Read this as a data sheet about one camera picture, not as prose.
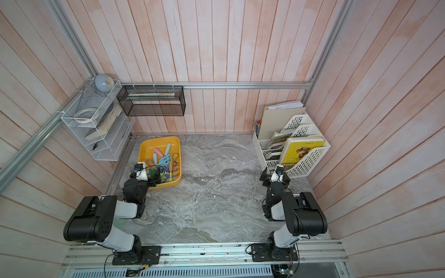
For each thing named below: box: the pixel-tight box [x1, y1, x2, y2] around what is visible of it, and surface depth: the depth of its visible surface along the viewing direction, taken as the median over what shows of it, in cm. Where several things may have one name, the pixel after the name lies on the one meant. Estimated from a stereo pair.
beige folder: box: [258, 106, 306, 141], surface depth 95 cm
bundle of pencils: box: [255, 120, 262, 139], surface depth 103 cm
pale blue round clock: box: [95, 74, 115, 93], surface depth 83 cm
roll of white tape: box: [73, 107, 98, 124], surface depth 74 cm
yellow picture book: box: [281, 136, 326, 166], surface depth 84 cm
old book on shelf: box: [84, 102, 122, 141], surface depth 83 cm
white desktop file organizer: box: [252, 111, 332, 179], surface depth 91 cm
